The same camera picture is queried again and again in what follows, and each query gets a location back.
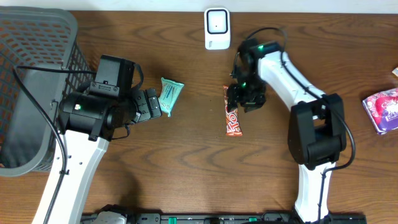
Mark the orange tissue pack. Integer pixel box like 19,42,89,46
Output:
392,67,398,77

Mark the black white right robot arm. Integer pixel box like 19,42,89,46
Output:
226,39,346,223

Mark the grey plastic basket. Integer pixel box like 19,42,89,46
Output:
1,6,94,177

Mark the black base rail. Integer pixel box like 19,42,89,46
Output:
80,204,368,224

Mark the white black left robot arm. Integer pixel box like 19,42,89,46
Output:
33,55,162,223

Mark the teal wet wipes packet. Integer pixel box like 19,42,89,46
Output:
159,77,184,117

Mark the orange red snack bar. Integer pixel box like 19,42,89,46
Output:
223,85,243,136

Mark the purple red snack packet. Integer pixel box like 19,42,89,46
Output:
362,88,397,135

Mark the white barcode scanner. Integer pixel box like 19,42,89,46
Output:
204,7,231,50

